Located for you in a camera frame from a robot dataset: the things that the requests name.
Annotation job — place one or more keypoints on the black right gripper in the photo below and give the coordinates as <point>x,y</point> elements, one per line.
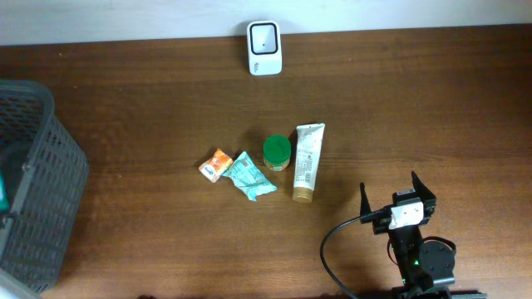
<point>426,198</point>

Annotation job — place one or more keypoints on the white tube with gold cap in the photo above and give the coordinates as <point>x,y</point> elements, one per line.
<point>308,151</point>

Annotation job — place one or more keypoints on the green lidded jar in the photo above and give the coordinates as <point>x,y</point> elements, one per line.
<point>277,152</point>

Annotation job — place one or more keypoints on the teal snack packet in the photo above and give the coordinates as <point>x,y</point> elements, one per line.
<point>247,177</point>

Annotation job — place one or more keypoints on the orange snack packet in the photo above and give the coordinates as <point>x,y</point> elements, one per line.
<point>213,168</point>

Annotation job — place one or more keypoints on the green 3M wipes pack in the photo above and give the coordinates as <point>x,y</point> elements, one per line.
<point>4,203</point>

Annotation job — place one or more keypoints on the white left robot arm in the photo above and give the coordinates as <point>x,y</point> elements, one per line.
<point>11,288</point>

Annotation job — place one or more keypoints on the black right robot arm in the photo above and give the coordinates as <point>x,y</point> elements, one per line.
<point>426,264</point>

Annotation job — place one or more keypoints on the white barcode scanner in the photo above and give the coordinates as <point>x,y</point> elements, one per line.
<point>264,48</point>

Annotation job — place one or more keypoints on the grey plastic basket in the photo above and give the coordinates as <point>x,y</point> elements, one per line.
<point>45,173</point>

